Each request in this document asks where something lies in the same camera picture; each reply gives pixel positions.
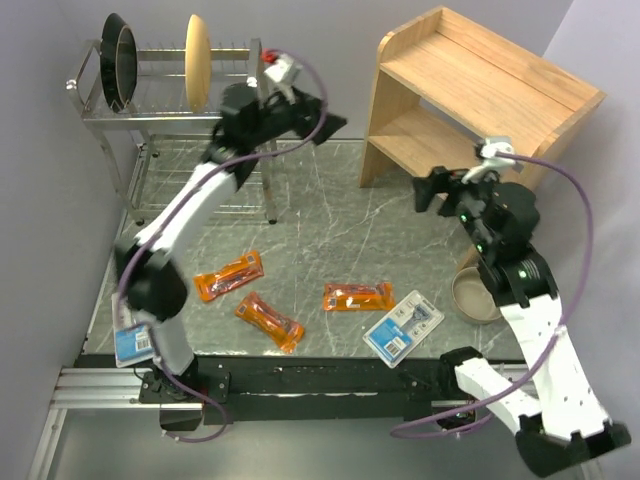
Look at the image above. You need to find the purple cable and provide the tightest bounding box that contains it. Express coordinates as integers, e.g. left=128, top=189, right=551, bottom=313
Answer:
left=112, top=48, right=330, bottom=444
left=389, top=152, right=596, bottom=440

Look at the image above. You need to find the beige wooden plate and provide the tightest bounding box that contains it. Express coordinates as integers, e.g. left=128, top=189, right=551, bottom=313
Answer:
left=184, top=14, right=211, bottom=113

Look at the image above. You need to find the blue razor blister pack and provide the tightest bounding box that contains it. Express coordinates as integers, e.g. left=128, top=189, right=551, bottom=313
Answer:
left=363, top=290, right=445, bottom=369
left=111, top=293, right=153, bottom=368

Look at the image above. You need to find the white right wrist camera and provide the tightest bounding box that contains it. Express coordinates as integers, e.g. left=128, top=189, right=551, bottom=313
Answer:
left=475, top=136, right=516, bottom=171

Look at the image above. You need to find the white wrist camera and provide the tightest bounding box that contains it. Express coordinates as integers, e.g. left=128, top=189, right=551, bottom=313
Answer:
left=475, top=136, right=516, bottom=171
left=262, top=49, right=302, bottom=95

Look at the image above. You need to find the wooden two-tier shelf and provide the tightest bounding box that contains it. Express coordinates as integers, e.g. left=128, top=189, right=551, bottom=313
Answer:
left=359, top=6, right=606, bottom=187

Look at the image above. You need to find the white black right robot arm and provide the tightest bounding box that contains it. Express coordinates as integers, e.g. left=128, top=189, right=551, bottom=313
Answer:
left=413, top=166, right=632, bottom=478

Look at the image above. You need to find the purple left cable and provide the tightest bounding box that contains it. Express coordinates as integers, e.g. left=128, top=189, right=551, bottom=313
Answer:
left=112, top=48, right=330, bottom=444

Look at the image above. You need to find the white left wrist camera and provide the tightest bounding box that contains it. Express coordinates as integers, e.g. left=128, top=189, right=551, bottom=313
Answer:
left=262, top=49, right=302, bottom=95

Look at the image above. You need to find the orange razor pack left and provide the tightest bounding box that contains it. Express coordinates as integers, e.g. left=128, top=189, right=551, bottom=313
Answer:
left=193, top=250, right=264, bottom=303

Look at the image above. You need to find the orange razor pack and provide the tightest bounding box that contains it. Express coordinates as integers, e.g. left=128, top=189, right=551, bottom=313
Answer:
left=323, top=282, right=396, bottom=312
left=193, top=250, right=264, bottom=303
left=235, top=291, right=305, bottom=354

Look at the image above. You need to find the orange razor pack right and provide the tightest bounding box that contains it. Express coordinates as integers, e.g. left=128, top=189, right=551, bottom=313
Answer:
left=323, top=282, right=396, bottom=312

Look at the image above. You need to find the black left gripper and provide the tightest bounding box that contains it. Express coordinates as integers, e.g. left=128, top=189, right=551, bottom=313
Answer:
left=249, top=81, right=348, bottom=147

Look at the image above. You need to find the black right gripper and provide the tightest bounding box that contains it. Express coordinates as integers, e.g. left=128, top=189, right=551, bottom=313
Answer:
left=412, top=165, right=501, bottom=256

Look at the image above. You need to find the metal dish rack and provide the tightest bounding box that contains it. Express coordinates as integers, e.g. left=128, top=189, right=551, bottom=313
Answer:
left=65, top=38, right=269, bottom=226

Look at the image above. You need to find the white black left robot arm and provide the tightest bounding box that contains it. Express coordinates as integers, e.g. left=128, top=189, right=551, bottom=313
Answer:
left=114, top=83, right=348, bottom=402

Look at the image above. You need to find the beige ceramic bowl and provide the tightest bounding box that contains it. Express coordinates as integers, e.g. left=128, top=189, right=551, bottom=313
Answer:
left=451, top=267, right=502, bottom=325

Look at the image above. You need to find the aluminium frame rail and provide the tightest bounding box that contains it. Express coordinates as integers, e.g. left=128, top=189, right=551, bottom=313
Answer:
left=27, top=368, right=201, bottom=479

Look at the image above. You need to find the orange razor pack middle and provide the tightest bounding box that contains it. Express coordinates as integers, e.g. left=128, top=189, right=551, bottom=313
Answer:
left=235, top=291, right=305, bottom=354

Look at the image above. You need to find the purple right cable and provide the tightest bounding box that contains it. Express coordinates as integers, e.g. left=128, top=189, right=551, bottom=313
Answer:
left=389, top=152, right=596, bottom=440

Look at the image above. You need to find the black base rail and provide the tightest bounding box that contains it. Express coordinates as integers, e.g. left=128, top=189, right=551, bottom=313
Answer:
left=137, top=352, right=481, bottom=426

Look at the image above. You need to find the black plate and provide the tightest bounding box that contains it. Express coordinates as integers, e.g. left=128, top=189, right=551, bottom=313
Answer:
left=99, top=13, right=138, bottom=113

